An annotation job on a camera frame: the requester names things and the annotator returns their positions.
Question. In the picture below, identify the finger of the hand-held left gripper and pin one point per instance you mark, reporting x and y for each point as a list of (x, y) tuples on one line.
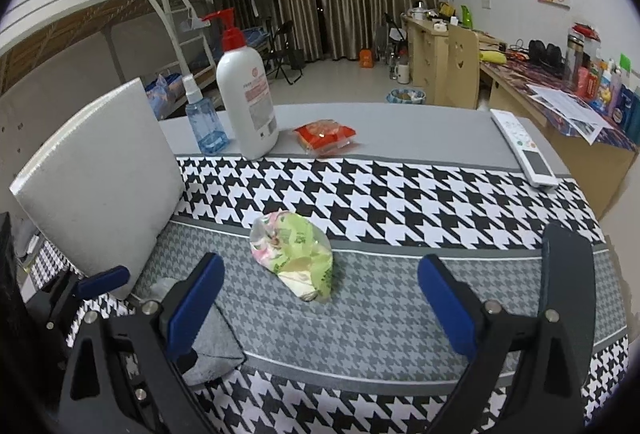
[(102, 281)]

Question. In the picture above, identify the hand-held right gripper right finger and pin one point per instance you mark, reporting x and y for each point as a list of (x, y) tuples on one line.
[(445, 309)]

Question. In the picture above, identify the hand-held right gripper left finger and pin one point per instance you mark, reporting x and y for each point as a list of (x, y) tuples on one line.
[(195, 301)]

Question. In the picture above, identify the white foam lid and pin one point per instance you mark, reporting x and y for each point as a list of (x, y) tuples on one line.
[(100, 179)]

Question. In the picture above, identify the green pink soft packet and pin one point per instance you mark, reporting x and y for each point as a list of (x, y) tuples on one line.
[(300, 259)]

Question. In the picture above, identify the grey cloth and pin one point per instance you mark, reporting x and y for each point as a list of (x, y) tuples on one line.
[(215, 344)]

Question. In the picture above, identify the houndstooth tablecloth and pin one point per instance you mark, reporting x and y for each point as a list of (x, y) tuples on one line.
[(400, 194)]

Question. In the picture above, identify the clear blue spray bottle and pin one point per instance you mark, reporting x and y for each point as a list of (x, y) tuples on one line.
[(207, 128)]

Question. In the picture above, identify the white remote control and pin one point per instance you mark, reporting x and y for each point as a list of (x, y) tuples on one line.
[(525, 148)]

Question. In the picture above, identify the blue orange plaid blanket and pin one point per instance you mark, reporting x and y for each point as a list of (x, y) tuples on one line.
[(165, 93)]

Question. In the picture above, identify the white lotion bottle red pump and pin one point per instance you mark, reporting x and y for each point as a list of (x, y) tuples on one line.
[(247, 103)]

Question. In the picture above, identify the red snack packet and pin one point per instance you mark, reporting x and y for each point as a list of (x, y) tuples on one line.
[(325, 136)]

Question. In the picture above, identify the printed paper sheets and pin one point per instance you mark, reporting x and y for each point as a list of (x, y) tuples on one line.
[(570, 108)]

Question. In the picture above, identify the white jug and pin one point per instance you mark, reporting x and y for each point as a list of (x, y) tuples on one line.
[(404, 72)]

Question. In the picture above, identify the wooden chair with smiley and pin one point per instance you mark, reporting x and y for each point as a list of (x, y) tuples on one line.
[(455, 68)]

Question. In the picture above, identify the plain wooden desk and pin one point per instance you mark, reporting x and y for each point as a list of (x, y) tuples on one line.
[(425, 58)]

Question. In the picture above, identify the yellow pouch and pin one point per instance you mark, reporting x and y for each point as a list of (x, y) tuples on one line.
[(492, 56)]

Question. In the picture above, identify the orange container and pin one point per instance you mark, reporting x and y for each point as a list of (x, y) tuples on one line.
[(367, 57)]

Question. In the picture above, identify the white metal bunk bed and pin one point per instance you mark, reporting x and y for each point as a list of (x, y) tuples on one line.
[(75, 18)]

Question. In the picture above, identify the black folding chair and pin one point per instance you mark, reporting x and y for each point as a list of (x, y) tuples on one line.
[(282, 48)]

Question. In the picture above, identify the black headphones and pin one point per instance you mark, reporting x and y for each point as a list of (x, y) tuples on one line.
[(545, 56)]

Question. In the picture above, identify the white bunk bed ladder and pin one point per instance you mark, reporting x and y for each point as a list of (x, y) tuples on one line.
[(172, 18)]

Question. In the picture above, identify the row of toiletry bottles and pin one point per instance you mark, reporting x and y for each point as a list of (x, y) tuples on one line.
[(600, 83)]

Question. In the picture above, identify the green bag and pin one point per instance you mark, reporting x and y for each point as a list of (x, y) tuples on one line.
[(466, 17)]

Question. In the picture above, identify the steel pot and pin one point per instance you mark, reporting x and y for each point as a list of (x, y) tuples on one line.
[(421, 11)]

